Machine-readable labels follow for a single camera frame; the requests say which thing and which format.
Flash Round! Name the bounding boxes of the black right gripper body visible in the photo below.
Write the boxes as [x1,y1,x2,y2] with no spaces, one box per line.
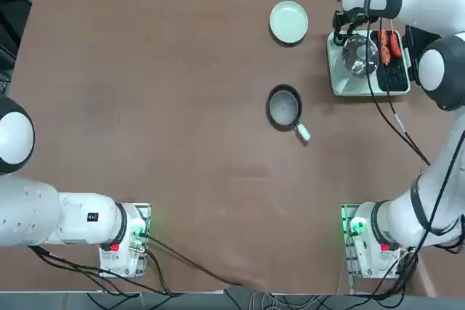
[341,10,368,28]

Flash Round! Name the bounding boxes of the mint green cooking machine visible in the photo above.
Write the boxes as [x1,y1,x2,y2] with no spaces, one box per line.
[325,25,423,98]

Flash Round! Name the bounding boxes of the glass pot lid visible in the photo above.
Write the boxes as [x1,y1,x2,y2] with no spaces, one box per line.
[342,35,380,78]

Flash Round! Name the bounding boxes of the grilled meat skewer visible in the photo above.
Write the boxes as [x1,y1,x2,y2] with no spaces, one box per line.
[377,19,391,67]

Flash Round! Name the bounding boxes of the red sausage skewer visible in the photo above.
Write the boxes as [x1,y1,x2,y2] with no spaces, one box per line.
[388,22,403,59]

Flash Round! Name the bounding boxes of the pale green round plate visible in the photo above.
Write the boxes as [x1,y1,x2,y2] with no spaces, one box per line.
[269,0,310,44]

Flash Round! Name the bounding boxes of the black frying pan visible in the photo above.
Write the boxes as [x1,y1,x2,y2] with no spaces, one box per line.
[266,84,312,142]

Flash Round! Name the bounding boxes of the black arm cable white tag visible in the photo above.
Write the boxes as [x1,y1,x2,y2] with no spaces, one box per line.
[384,15,432,165]

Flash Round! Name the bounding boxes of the black base cable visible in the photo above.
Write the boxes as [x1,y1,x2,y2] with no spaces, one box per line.
[143,233,264,288]

